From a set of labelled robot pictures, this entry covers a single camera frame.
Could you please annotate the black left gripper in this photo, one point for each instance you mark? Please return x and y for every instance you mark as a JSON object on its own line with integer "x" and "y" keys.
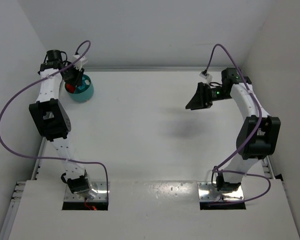
{"x": 73, "y": 77}

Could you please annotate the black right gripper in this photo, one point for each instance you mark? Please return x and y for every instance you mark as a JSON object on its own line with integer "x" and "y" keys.
{"x": 205, "y": 94}

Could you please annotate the red long lego brick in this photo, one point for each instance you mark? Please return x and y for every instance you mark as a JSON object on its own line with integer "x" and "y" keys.
{"x": 71, "y": 89}

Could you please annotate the teal long lego brick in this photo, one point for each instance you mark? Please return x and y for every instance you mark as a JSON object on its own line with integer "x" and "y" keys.
{"x": 81, "y": 88}

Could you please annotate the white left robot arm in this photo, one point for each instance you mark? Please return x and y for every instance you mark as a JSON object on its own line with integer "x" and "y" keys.
{"x": 51, "y": 119}

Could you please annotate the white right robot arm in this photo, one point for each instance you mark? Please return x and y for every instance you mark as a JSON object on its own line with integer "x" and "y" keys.
{"x": 228, "y": 178}

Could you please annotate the teal divided round container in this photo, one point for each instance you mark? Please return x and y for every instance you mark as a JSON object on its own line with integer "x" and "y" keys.
{"x": 81, "y": 97}

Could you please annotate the aluminium frame rail back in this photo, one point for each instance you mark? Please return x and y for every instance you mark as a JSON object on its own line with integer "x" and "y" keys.
{"x": 147, "y": 69}

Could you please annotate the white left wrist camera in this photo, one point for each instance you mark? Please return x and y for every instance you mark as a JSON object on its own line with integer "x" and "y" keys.
{"x": 79, "y": 61}

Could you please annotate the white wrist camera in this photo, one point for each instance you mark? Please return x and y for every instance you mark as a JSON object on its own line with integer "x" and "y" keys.
{"x": 205, "y": 75}
{"x": 79, "y": 61}

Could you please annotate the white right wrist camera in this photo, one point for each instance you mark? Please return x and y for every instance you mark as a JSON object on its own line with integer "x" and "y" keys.
{"x": 205, "y": 75}

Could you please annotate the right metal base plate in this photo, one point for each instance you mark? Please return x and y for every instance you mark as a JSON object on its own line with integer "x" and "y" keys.
{"x": 208, "y": 193}

